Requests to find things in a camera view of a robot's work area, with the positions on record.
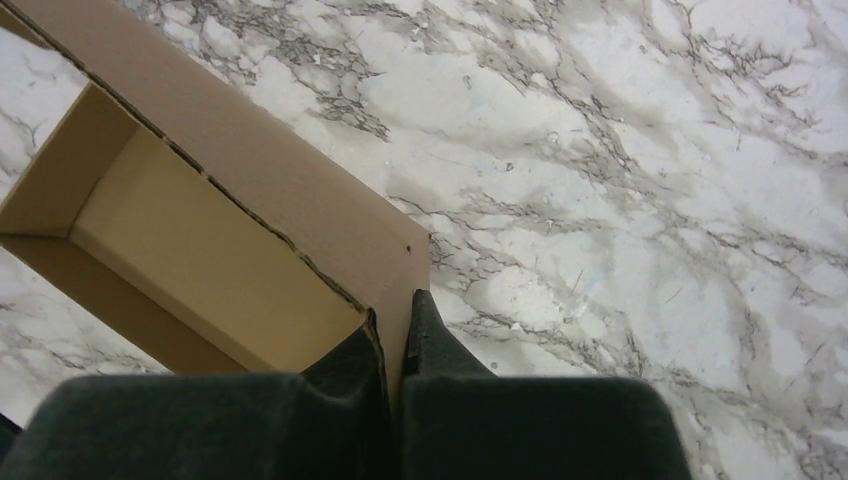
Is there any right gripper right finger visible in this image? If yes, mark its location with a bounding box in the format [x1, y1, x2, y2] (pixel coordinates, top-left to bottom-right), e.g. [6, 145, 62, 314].
[400, 290, 691, 479]

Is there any brown cardboard box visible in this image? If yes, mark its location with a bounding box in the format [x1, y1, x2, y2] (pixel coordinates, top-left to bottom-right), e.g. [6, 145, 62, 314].
[1, 1, 430, 399]

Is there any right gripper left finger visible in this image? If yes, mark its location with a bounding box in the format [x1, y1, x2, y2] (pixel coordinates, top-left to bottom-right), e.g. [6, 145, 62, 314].
[1, 330, 398, 479]

